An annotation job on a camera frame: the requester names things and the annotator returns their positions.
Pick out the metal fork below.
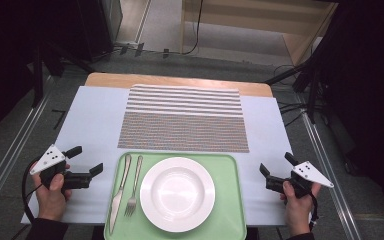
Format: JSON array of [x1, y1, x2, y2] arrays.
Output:
[[123, 154, 144, 218]]

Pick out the wooden table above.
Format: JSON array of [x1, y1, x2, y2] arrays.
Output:
[[84, 72, 274, 98]]

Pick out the striped woven placemat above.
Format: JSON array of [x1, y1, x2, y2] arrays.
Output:
[[117, 83, 250, 154]]

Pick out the black metal stand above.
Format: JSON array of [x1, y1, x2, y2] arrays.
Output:
[[29, 41, 96, 108]]

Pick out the white deep plate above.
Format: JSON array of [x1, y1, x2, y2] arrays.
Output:
[[139, 156, 216, 233]]

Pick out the green tray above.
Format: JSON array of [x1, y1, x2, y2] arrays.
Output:
[[103, 151, 248, 240]]

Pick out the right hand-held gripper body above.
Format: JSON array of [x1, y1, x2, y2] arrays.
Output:
[[265, 161, 335, 200]]

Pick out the black hanging cable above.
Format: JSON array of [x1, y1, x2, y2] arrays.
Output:
[[181, 0, 205, 56]]

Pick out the black tripod stand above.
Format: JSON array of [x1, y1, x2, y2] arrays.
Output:
[[264, 3, 348, 125]]

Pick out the person's left hand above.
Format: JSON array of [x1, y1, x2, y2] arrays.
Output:
[[31, 171, 73, 222]]

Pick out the metal knife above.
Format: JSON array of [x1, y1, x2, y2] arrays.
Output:
[[108, 153, 133, 236]]

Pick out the black gripper cable with plug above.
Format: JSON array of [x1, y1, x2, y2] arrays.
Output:
[[308, 192, 320, 233]]

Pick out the thick black gripper cable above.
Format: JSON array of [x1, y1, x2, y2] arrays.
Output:
[[20, 155, 44, 225]]

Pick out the black floor tape mark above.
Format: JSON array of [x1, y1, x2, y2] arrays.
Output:
[[51, 108, 68, 131]]

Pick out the dark curtain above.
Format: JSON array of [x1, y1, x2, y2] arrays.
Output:
[[323, 0, 384, 223], [0, 0, 81, 146]]

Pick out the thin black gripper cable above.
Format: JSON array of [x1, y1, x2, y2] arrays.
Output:
[[24, 183, 44, 201]]

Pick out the dark cabinet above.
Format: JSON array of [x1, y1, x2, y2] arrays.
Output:
[[76, 0, 124, 63]]

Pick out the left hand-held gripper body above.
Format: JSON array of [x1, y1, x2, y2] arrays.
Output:
[[29, 143, 93, 193]]

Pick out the person's right hand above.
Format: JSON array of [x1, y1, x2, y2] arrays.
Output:
[[279, 180, 323, 237]]

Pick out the light wooden cabinet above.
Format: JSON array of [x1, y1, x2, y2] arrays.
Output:
[[179, 0, 339, 67]]

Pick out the black floor cables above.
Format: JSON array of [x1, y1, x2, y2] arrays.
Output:
[[273, 64, 314, 128]]

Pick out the metal floor rail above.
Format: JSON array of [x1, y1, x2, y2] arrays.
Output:
[[296, 94, 363, 240], [0, 94, 53, 228]]

